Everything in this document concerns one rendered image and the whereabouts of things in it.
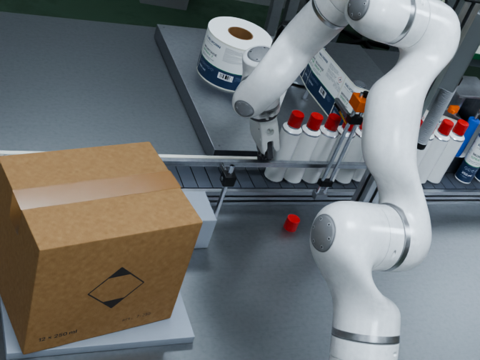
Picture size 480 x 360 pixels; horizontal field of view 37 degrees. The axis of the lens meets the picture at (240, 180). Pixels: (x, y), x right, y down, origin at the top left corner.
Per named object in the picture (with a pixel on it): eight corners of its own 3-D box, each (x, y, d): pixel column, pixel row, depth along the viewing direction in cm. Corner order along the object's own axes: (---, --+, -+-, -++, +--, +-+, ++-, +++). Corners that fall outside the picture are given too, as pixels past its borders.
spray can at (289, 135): (277, 170, 189) (303, 107, 177) (285, 183, 185) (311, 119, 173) (260, 171, 187) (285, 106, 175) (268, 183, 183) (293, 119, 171)
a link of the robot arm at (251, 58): (271, 116, 163) (284, 93, 169) (271, 69, 154) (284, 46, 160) (238, 109, 165) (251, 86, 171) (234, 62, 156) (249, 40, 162)
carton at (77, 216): (125, 236, 158) (150, 140, 142) (171, 318, 144) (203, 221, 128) (-14, 261, 142) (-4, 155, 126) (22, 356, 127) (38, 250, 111)
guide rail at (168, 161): (411, 167, 196) (413, 163, 195) (413, 170, 195) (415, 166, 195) (3, 159, 152) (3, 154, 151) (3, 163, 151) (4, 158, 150)
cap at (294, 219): (297, 233, 179) (301, 223, 177) (284, 231, 178) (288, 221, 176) (295, 223, 182) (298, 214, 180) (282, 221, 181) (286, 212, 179)
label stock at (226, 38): (183, 61, 220) (195, 19, 212) (232, 53, 233) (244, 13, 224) (223, 96, 210) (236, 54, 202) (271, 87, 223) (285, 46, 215)
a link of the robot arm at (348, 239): (414, 343, 124) (426, 208, 125) (333, 346, 115) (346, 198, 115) (366, 330, 135) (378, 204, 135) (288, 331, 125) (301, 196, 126)
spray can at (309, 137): (297, 173, 191) (323, 111, 179) (302, 186, 187) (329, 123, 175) (279, 171, 189) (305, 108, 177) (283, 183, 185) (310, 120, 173)
